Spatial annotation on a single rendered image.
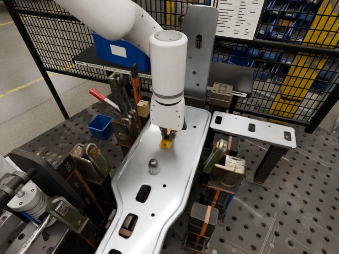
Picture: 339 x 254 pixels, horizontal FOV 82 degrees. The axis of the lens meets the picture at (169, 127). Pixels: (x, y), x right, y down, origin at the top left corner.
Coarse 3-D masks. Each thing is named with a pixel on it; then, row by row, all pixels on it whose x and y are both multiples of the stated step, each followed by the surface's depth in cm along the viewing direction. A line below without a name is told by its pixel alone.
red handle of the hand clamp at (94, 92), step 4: (92, 88) 62; (92, 92) 62; (96, 92) 62; (96, 96) 62; (100, 96) 62; (104, 96) 63; (100, 100) 63; (104, 100) 63; (108, 100) 64; (108, 104) 64; (112, 104) 64; (116, 104) 65; (112, 108) 64; (116, 108) 64; (120, 112) 64
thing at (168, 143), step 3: (168, 129) 69; (168, 132) 68; (168, 135) 66; (165, 138) 66; (168, 138) 65; (162, 141) 65; (165, 141) 65; (168, 141) 65; (159, 144) 64; (162, 144) 64; (168, 144) 64; (171, 144) 64; (162, 147) 64; (165, 147) 64; (168, 147) 64
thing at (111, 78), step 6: (108, 78) 54; (114, 78) 54; (120, 78) 56; (126, 78) 55; (114, 84) 55; (120, 84) 58; (126, 84) 55; (114, 90) 57; (120, 90) 59; (120, 96) 58; (126, 96) 61; (120, 102) 59; (126, 102) 63; (120, 108) 61; (126, 108) 63; (126, 114) 62; (132, 114) 66
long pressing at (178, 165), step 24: (192, 120) 73; (144, 144) 65; (192, 144) 65; (120, 168) 59; (144, 168) 59; (168, 168) 59; (192, 168) 59; (120, 192) 54; (168, 192) 54; (120, 216) 49; (144, 216) 49; (168, 216) 49; (120, 240) 45; (144, 240) 45
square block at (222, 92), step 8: (216, 88) 78; (224, 88) 78; (232, 88) 78; (216, 96) 77; (224, 96) 75; (216, 104) 79; (224, 104) 78; (216, 120) 85; (208, 136) 94; (208, 144) 98
